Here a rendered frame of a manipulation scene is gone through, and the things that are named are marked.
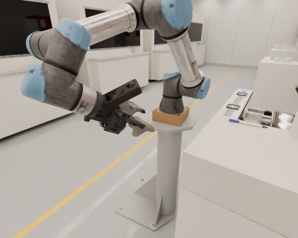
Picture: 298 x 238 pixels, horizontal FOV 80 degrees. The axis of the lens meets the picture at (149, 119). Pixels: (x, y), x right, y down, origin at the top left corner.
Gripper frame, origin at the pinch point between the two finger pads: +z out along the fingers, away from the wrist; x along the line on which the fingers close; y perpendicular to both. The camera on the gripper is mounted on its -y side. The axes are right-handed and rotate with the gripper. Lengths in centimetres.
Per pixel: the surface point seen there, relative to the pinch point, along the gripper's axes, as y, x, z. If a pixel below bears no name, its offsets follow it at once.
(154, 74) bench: 74, -390, 278
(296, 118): -31, 17, 36
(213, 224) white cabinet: 10.4, 31.1, 24.3
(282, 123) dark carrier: -29, 5, 65
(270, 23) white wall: -304, -490, 621
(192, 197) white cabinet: 9.2, 22.6, 18.0
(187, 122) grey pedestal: 5, -22, 47
